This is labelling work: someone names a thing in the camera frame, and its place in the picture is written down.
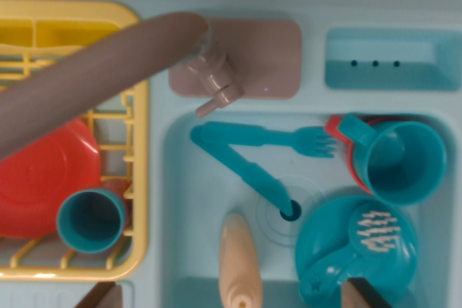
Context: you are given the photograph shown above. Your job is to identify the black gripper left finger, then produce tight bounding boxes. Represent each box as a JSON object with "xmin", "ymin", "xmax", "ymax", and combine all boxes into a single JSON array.
[{"xmin": 74, "ymin": 281, "xmax": 123, "ymax": 308}]

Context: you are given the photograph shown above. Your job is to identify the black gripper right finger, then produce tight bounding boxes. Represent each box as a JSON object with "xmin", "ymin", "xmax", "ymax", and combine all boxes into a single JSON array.
[{"xmin": 341, "ymin": 277, "xmax": 393, "ymax": 308}]

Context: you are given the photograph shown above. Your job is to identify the light blue toy sink unit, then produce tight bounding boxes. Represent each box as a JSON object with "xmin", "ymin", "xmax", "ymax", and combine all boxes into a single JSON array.
[{"xmin": 0, "ymin": 0, "xmax": 462, "ymax": 308}]

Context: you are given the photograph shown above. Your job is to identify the teal dish brush white bristles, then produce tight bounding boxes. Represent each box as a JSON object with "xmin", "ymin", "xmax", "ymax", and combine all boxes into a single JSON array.
[{"xmin": 298, "ymin": 203, "xmax": 404, "ymax": 304}]

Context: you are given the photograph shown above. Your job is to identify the teal plastic plate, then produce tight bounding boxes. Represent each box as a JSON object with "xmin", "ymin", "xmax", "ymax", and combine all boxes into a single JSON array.
[{"xmin": 295, "ymin": 195, "xmax": 419, "ymax": 308}]

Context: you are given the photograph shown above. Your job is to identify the teal plastic tumbler cup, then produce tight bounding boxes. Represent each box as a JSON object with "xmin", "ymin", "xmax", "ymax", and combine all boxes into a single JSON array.
[{"xmin": 56, "ymin": 188, "xmax": 127, "ymax": 255}]

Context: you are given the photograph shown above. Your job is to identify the yellow plastic dish rack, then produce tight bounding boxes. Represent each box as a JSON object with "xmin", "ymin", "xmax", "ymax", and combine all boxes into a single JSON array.
[{"xmin": 0, "ymin": 0, "xmax": 150, "ymax": 282}]

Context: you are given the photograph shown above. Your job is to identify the red plastic plate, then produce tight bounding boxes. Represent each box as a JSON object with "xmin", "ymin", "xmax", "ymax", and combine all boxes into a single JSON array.
[{"xmin": 0, "ymin": 117, "xmax": 102, "ymax": 239}]

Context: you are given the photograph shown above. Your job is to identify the teal plastic mug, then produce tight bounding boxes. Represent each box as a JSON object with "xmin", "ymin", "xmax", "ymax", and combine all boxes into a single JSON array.
[{"xmin": 337, "ymin": 113, "xmax": 448, "ymax": 207}]

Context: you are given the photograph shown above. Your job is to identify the teal plastic knife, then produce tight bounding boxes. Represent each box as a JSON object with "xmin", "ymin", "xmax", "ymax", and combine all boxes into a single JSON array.
[{"xmin": 190, "ymin": 124, "xmax": 289, "ymax": 215}]

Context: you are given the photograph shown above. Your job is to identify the red plastic mug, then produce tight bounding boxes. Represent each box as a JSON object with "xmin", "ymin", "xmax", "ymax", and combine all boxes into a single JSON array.
[{"xmin": 323, "ymin": 115, "xmax": 380, "ymax": 195}]

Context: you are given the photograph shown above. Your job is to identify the teal plastic fork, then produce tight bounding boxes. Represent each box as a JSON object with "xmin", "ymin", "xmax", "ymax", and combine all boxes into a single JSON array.
[{"xmin": 200, "ymin": 122, "xmax": 336, "ymax": 159}]

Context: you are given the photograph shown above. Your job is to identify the grey toy faucet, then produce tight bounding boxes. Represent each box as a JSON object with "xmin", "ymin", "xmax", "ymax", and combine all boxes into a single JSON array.
[{"xmin": 0, "ymin": 11, "xmax": 245, "ymax": 161}]

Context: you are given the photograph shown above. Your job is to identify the grey-beige faucet base plate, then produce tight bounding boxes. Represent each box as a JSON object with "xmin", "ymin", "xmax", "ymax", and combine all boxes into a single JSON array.
[{"xmin": 168, "ymin": 18, "xmax": 303, "ymax": 100}]

